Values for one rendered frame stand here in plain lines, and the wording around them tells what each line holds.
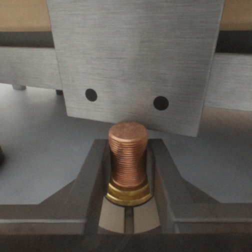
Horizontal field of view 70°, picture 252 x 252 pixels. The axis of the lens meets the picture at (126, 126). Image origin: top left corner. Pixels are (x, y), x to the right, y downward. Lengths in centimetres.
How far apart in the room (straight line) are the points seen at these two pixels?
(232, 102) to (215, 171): 14
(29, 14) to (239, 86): 27
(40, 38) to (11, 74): 7
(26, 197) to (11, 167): 8
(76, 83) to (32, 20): 17
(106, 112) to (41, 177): 18
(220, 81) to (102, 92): 11
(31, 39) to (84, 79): 18
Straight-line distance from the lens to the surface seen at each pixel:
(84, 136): 37
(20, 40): 34
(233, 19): 23
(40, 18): 31
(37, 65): 26
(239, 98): 20
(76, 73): 16
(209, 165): 32
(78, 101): 17
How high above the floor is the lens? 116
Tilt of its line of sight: 29 degrees up
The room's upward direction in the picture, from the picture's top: 179 degrees clockwise
